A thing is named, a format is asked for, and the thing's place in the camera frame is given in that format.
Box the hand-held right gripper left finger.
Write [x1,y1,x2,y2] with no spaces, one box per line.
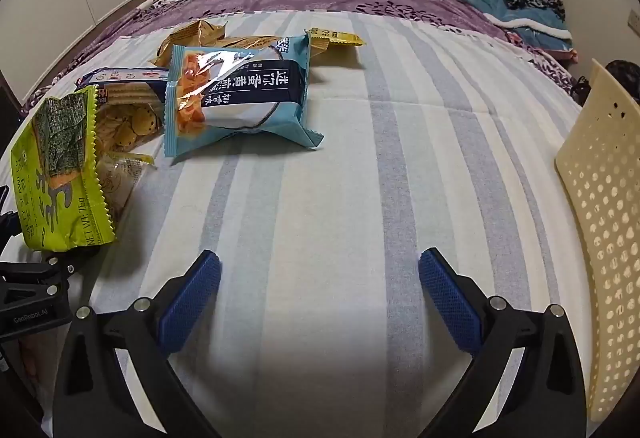
[52,249,223,438]

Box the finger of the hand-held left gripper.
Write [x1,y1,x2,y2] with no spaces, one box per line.
[0,185,25,246]
[0,247,102,288]

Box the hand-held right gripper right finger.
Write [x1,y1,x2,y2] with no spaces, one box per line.
[417,248,588,438]

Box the green seaweed snack packet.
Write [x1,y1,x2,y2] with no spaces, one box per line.
[11,86,117,251]

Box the clear yellow-edged mooncake packet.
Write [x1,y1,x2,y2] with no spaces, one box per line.
[96,152,157,221]

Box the cream perforated plastic basket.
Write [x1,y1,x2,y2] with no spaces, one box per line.
[555,58,640,424]

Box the navy cracker packet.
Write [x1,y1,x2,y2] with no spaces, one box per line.
[75,67,171,109]

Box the light blue snack packet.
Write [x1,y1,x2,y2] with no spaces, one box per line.
[164,34,325,158]

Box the small yellow packet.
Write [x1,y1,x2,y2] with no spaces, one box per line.
[329,31,367,48]
[305,27,332,53]

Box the striped bed sheet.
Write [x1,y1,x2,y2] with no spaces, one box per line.
[0,11,601,438]

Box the black handbag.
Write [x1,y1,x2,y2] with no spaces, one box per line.
[570,60,640,108]

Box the blue fleece blanket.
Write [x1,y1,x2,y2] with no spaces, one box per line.
[454,0,574,53]

